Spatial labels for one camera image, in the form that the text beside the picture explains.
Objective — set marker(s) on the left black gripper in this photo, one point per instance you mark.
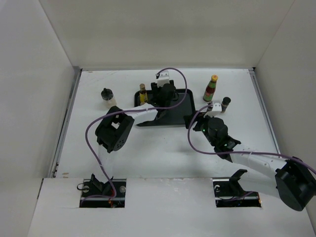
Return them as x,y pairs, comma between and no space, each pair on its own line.
156,89

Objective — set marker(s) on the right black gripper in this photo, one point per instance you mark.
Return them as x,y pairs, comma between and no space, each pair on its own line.
199,117

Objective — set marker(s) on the yellow label oil bottle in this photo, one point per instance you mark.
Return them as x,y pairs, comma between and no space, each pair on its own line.
143,94

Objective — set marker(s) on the small pepper spice jar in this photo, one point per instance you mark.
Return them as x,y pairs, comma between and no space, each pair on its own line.
225,103

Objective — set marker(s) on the red chili sauce bottle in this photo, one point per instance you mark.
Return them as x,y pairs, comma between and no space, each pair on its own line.
210,89

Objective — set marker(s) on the clear shaker bottle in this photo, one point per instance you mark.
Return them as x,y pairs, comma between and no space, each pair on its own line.
108,97

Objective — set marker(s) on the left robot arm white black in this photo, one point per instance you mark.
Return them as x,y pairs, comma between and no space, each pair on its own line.
112,132

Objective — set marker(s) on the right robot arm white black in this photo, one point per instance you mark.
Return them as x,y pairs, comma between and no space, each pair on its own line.
287,178

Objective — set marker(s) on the black rectangular plastic tray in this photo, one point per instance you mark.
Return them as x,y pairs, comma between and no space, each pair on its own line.
174,116

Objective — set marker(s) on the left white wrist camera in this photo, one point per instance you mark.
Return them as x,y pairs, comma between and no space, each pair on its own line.
162,78

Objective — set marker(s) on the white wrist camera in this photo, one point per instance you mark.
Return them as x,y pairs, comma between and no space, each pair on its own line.
214,108
162,78

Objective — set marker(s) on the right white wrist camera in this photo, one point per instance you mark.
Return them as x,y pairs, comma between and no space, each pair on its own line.
214,108

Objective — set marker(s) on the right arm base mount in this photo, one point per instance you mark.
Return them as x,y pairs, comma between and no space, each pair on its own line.
229,193

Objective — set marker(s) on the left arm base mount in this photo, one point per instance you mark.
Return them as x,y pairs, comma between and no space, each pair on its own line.
96,194

